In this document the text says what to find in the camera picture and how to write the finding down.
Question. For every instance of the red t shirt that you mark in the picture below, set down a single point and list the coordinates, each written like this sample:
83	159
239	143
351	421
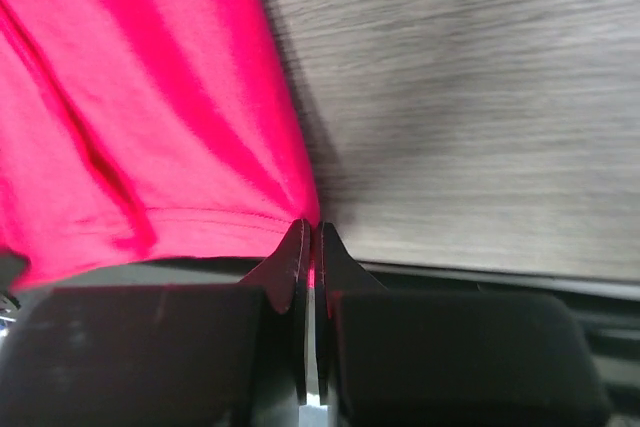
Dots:
134	130

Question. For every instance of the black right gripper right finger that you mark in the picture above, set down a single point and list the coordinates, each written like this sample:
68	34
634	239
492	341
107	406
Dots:
389	357

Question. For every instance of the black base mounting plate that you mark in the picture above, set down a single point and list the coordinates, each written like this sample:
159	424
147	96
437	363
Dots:
610	326

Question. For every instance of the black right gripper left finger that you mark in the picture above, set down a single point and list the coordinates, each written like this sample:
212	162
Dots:
228	354

